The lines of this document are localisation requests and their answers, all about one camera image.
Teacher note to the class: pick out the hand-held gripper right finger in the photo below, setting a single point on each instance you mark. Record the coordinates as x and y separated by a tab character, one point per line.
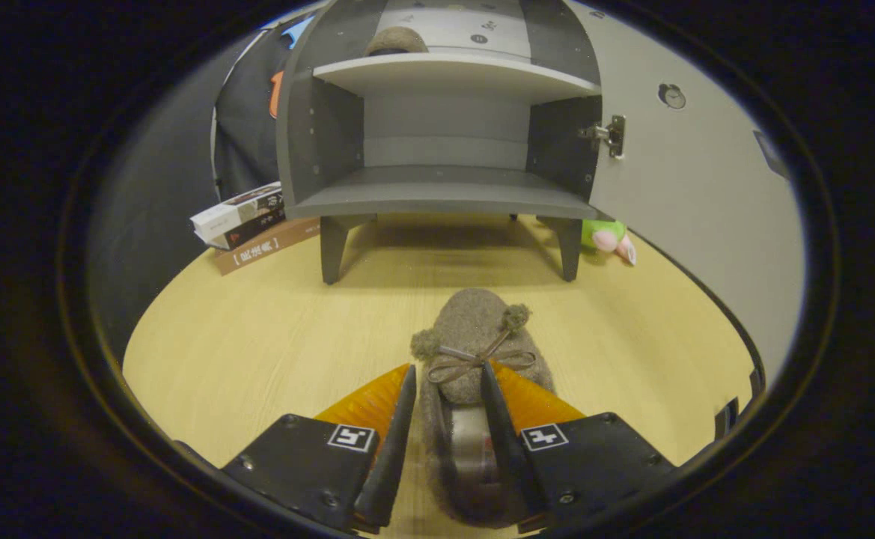
508	449

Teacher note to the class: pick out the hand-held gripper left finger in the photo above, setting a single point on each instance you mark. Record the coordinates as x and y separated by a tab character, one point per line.
388	464

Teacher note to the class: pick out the brown fuzzy shoe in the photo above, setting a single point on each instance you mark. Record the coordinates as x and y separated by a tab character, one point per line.
396	41
471	322

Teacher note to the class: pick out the grey shoe cabinet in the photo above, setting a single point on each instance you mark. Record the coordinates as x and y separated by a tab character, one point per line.
444	195

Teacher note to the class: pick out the grey shoe cabinet door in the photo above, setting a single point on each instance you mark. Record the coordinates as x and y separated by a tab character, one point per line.
706	187

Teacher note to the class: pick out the silver door hinge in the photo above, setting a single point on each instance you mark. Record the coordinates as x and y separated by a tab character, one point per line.
615	135

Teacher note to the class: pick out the green pink plush toy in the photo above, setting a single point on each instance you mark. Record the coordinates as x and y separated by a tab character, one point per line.
605	233

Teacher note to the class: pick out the brown book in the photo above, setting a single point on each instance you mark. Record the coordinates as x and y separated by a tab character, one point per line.
265	249

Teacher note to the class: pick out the dark book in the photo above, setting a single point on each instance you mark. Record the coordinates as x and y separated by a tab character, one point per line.
254	228

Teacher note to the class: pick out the black backdrop cloth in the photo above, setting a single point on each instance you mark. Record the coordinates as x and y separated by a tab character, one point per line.
168	187

